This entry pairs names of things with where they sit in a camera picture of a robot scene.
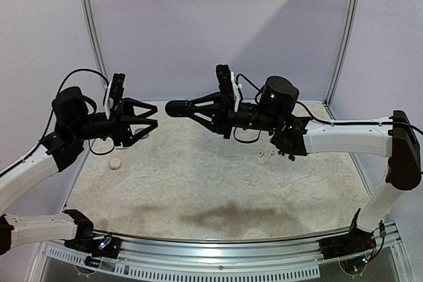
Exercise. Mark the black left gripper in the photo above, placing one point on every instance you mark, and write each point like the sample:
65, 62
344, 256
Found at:
119, 123

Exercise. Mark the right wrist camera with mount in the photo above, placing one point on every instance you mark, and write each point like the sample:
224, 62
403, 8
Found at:
229, 86

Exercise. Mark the aluminium frame post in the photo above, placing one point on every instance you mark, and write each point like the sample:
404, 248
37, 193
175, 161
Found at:
340, 58
93, 37

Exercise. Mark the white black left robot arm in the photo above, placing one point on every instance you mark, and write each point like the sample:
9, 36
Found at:
56, 152

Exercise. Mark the left aluminium frame post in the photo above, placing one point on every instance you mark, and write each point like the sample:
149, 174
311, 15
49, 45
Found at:
93, 37

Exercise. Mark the right aluminium frame post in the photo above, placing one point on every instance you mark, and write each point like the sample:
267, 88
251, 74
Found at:
340, 58

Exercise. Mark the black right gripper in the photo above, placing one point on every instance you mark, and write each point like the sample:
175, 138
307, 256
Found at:
224, 114

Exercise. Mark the black earbud charging case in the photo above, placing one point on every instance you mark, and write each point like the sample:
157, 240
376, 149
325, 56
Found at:
178, 108

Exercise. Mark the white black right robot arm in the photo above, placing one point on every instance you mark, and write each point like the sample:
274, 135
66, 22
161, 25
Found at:
393, 137

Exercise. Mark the pink earbud charging case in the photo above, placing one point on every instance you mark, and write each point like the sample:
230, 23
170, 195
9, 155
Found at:
114, 163

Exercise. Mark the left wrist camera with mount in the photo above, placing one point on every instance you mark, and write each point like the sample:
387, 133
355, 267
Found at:
114, 93

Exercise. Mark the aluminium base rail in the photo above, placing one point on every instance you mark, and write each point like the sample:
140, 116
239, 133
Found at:
298, 258

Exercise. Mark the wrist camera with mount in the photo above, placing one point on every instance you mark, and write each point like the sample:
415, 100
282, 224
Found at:
114, 93
229, 86

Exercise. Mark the purple earbud charging case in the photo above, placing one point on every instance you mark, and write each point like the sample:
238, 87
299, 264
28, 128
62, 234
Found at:
142, 133

